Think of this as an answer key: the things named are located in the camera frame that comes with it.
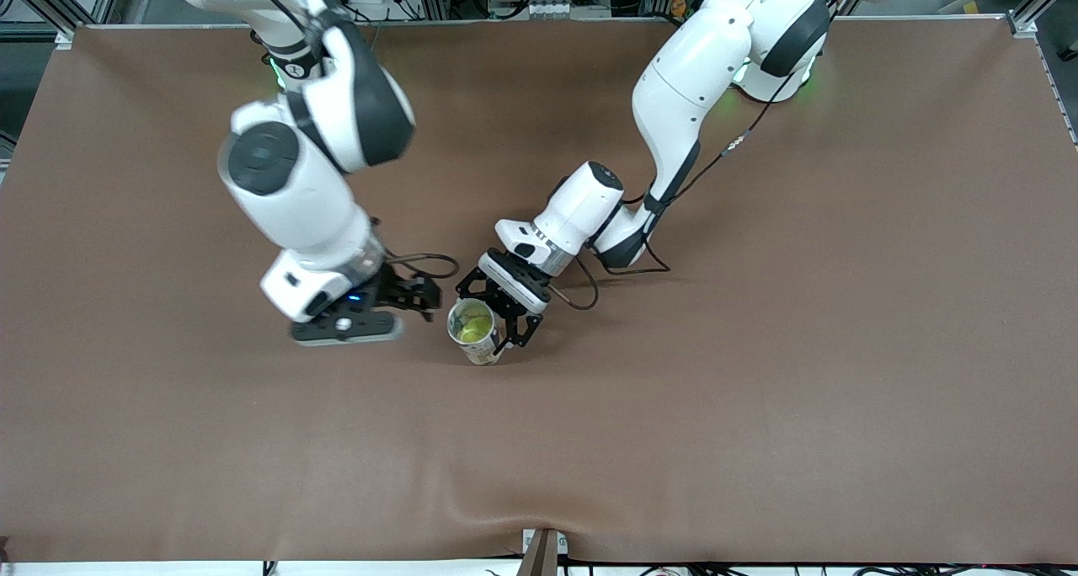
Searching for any yellow-green tennis ball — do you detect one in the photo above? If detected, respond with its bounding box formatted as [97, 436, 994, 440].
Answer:
[455, 311, 494, 343]

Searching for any white blue tennis ball can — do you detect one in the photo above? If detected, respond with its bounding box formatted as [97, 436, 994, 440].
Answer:
[446, 298, 506, 366]

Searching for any large table cover mat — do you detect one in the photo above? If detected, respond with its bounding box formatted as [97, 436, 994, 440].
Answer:
[0, 20, 1078, 564]

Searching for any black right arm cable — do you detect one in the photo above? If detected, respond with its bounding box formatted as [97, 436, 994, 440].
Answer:
[236, 0, 461, 284]

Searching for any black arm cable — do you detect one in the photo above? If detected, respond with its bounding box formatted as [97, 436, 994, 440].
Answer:
[547, 0, 868, 312]
[236, 0, 461, 284]

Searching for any metal table edge bracket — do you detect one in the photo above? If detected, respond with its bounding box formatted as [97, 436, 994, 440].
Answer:
[521, 528, 570, 576]

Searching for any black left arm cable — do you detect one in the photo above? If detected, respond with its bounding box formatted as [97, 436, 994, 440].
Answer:
[547, 0, 868, 312]

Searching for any aluminium frame profile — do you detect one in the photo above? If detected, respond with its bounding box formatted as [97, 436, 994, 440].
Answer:
[17, 0, 127, 51]
[1006, 0, 1062, 38]

